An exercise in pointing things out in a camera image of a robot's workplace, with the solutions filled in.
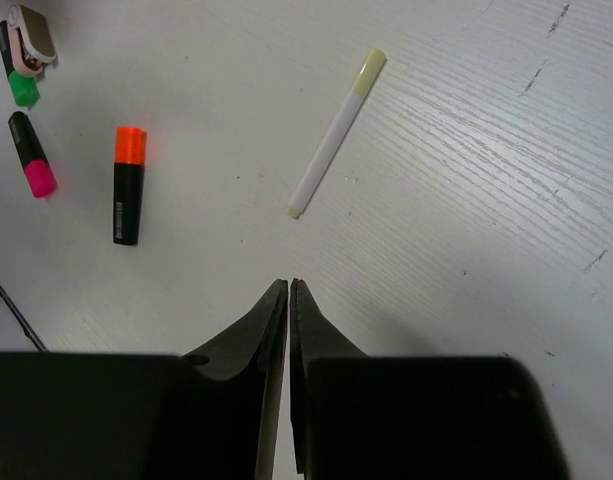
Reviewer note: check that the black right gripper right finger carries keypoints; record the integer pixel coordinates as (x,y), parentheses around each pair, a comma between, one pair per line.
(330,394)

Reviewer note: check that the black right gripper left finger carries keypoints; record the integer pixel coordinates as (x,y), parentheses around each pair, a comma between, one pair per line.
(236,412)

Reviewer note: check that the orange cap black highlighter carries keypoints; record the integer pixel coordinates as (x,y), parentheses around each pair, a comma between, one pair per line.
(128,181)

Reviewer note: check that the pale yellow cap white marker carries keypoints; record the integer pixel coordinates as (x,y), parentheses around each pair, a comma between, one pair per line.
(336,132)

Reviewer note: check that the pink cap black highlighter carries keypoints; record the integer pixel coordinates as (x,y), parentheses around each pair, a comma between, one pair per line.
(33,159)

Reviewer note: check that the pink correction tape dispenser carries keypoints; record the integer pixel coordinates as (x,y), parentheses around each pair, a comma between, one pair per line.
(31,43)

